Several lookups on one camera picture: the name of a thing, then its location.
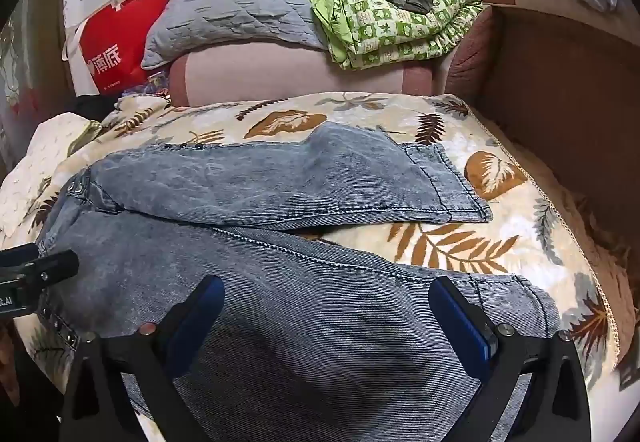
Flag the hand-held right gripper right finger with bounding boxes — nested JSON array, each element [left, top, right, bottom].
[[428, 275, 594, 442]]

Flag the white patterned cloth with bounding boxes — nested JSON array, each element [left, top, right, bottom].
[[0, 114, 104, 236]]

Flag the grey quilted pillow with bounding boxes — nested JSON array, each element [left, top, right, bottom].
[[141, 0, 332, 71]]

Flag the pink and brown sofa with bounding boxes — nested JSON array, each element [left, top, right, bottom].
[[167, 0, 640, 375]]

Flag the cream leaf-print blanket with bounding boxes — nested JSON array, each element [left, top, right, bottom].
[[0, 91, 623, 442]]

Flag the black cloth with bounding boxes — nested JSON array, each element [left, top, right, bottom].
[[74, 94, 119, 119]]

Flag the colourful packet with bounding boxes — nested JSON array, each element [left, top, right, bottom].
[[128, 71, 174, 99]]

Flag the green patterned quilt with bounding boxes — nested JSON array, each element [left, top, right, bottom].
[[293, 0, 485, 71]]

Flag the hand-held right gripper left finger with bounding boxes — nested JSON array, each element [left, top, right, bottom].
[[59, 273, 227, 442]]

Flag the red shopping bag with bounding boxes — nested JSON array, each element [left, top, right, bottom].
[[62, 0, 171, 98]]

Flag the grey-blue denim pants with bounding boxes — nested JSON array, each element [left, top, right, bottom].
[[37, 122, 564, 442]]

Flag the wooden door with glass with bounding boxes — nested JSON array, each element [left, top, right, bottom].
[[0, 0, 69, 183]]

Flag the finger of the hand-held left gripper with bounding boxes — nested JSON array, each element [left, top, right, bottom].
[[29, 249, 80, 284]]

